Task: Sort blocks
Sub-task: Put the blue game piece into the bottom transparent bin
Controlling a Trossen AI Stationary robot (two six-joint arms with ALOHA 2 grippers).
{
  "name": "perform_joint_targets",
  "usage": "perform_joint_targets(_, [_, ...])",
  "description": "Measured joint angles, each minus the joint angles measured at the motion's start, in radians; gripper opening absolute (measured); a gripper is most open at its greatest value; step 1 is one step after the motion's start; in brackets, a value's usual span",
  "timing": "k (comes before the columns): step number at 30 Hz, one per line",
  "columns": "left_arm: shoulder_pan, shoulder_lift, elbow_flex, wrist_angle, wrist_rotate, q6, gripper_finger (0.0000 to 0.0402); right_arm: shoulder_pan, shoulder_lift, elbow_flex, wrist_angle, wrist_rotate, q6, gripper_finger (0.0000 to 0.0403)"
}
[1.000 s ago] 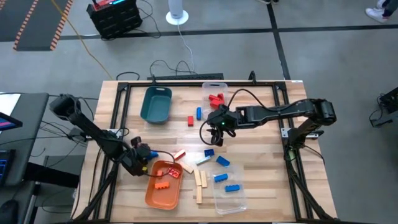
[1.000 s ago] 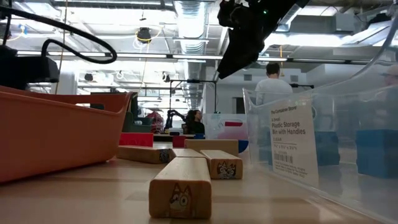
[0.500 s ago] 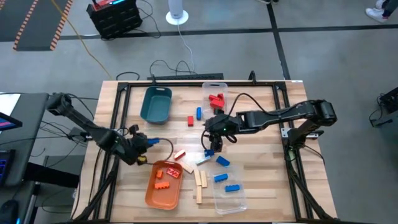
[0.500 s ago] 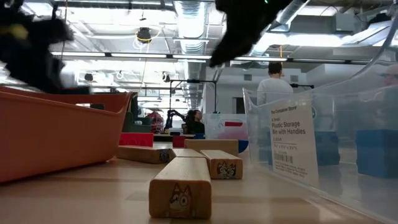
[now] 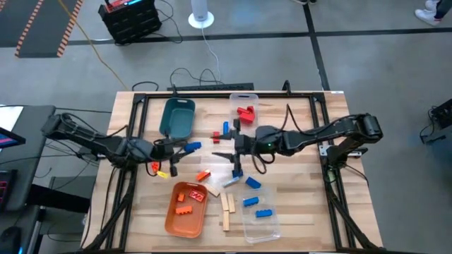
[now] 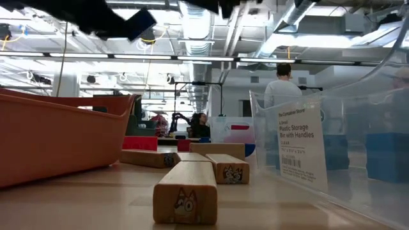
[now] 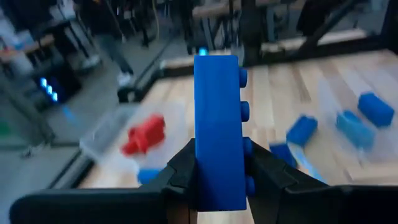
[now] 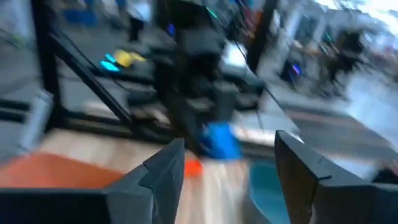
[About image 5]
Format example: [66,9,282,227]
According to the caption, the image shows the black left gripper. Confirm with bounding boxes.
[152,131,191,177]

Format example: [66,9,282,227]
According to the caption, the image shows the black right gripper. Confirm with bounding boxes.
[211,119,257,171]

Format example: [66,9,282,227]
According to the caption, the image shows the orange plastic bin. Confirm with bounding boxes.
[164,181,209,238]

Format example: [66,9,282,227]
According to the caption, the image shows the clear plastic storage bin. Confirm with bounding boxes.
[228,92,260,137]
[239,186,282,244]

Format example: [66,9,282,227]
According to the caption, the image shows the teal plastic bin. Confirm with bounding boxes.
[158,97,196,140]

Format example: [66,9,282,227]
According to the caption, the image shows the black power strip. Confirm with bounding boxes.
[166,82,255,92]

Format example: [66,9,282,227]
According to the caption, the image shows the black crate red top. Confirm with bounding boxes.
[97,0,163,46]

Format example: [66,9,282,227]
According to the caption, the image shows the black desk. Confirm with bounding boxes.
[0,104,57,212]

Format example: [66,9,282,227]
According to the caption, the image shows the computer screen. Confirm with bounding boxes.
[0,126,26,150]

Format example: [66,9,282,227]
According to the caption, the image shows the white paper sheet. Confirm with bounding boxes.
[0,105,24,132]

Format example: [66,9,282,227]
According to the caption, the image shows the black mat striped edge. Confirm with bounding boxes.
[13,0,84,59]
[0,0,44,49]

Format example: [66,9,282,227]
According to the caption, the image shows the backlit keyboard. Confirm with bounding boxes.
[0,169,18,212]

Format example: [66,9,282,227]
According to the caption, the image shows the black computer mouse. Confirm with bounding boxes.
[0,225,23,254]

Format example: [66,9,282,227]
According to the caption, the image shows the black floor equipment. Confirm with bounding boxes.
[418,98,452,145]

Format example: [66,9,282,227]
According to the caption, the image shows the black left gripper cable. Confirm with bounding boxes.
[145,160,159,177]

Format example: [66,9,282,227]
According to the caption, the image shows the black metal table frame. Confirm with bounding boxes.
[81,80,384,254]

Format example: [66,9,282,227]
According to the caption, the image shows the black floor cable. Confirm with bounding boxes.
[169,66,224,87]
[131,80,160,92]

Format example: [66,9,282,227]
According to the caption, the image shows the white floor cable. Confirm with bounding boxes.
[201,27,222,84]

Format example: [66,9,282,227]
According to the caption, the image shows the white pedestal device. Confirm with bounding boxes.
[187,0,215,30]

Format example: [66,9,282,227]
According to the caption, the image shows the yellow floor cable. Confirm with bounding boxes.
[58,0,130,91]

